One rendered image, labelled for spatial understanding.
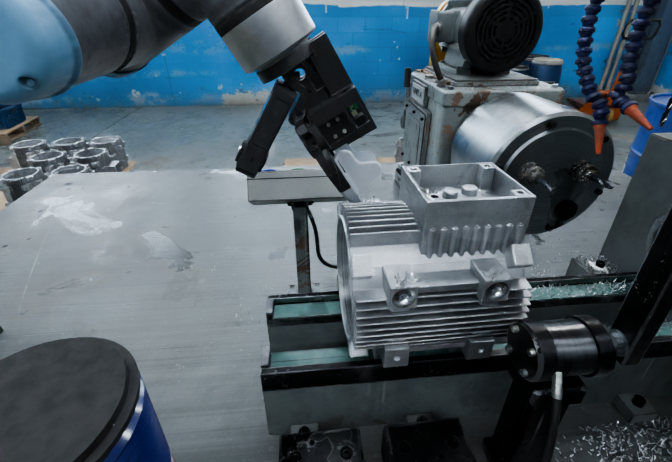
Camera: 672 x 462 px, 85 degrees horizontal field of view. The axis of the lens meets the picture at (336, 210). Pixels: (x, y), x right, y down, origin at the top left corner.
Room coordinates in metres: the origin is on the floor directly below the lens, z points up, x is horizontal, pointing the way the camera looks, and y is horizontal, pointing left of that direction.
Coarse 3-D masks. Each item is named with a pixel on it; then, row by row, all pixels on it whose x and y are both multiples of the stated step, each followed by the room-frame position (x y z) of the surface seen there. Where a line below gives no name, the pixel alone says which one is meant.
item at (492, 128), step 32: (512, 96) 0.76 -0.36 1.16; (480, 128) 0.71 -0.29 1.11; (512, 128) 0.64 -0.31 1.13; (544, 128) 0.62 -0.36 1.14; (576, 128) 0.63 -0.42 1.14; (480, 160) 0.65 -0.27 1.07; (512, 160) 0.61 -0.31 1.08; (544, 160) 0.62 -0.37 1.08; (576, 160) 0.63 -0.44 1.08; (608, 160) 0.64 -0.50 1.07; (544, 192) 0.62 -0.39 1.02; (576, 192) 0.63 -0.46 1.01; (544, 224) 0.63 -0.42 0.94
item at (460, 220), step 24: (408, 168) 0.43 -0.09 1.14; (432, 168) 0.43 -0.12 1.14; (456, 168) 0.44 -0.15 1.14; (480, 168) 0.43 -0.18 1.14; (408, 192) 0.40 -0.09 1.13; (456, 192) 0.38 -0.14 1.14; (480, 192) 0.42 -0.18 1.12; (504, 192) 0.40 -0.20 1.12; (528, 192) 0.36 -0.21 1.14; (432, 216) 0.34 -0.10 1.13; (456, 216) 0.34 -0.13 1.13; (480, 216) 0.34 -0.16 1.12; (504, 216) 0.34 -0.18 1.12; (528, 216) 0.35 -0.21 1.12; (432, 240) 0.33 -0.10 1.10; (456, 240) 0.34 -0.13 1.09; (480, 240) 0.34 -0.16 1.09; (504, 240) 0.34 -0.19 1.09
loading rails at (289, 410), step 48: (576, 288) 0.46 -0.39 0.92; (288, 336) 0.40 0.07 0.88; (336, 336) 0.41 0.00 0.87; (288, 384) 0.30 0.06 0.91; (336, 384) 0.30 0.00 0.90; (384, 384) 0.31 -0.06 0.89; (432, 384) 0.32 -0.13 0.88; (480, 384) 0.32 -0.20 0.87; (624, 384) 0.34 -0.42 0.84; (288, 432) 0.30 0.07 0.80
